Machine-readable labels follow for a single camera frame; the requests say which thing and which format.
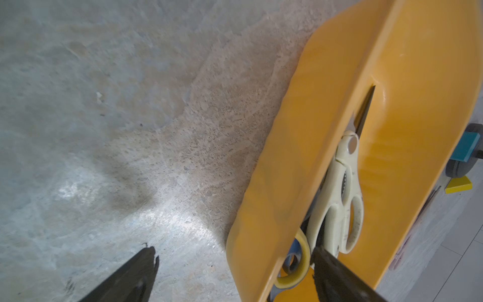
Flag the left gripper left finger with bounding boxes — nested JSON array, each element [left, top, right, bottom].
[[80, 247, 159, 302]]

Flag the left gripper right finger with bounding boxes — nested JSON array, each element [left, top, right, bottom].
[[311, 247, 387, 302]]

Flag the yellow handled scissors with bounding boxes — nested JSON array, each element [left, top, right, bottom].
[[267, 229, 311, 301]]

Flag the cream handled kitchen scissors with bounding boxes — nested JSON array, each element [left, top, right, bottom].
[[306, 130, 364, 257]]

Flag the yellow plastic storage box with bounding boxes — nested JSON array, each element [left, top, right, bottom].
[[226, 1, 482, 301]]

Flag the black pointed scissors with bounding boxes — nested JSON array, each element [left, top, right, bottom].
[[354, 85, 376, 137]]

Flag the yellow block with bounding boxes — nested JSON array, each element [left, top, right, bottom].
[[445, 176, 473, 195]]

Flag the glitter microphone on stand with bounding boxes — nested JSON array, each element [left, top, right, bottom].
[[445, 123, 482, 178]]

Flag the teal block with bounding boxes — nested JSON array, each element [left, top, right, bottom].
[[450, 132, 480, 162]]

